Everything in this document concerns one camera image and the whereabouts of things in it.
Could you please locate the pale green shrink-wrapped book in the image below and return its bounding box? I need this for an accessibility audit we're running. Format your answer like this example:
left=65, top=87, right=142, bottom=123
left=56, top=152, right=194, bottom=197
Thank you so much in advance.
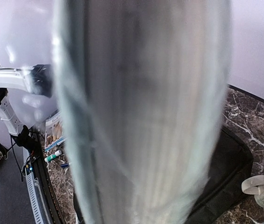
left=52, top=0, right=231, bottom=224

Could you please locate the dog picture book Bark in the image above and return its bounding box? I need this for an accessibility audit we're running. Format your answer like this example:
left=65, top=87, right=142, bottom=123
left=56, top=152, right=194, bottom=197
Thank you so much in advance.
left=44, top=111, right=65, bottom=152

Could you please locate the black student backpack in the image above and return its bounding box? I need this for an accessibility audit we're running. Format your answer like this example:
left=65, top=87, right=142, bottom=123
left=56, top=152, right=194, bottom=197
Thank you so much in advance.
left=72, top=126, right=254, bottom=224

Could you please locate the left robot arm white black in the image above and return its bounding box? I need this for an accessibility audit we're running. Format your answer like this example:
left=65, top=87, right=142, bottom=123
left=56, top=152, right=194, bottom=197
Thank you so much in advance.
left=0, top=64, right=53, bottom=153

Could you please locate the white pen blue cap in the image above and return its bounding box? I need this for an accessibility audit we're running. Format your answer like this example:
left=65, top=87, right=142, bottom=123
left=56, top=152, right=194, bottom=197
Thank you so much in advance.
left=60, top=162, right=71, bottom=168

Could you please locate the white green glue stick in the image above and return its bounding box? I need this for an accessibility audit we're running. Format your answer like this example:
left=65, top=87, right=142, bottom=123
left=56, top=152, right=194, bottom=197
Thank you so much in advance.
left=44, top=150, right=62, bottom=163

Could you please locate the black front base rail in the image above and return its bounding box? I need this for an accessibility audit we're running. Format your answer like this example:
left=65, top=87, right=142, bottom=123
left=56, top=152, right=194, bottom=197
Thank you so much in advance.
left=32, top=131, right=64, bottom=224

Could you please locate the white slotted cable duct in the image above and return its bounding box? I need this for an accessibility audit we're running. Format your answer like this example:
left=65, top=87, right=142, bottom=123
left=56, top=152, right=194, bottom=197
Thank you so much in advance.
left=23, top=147, right=53, bottom=224

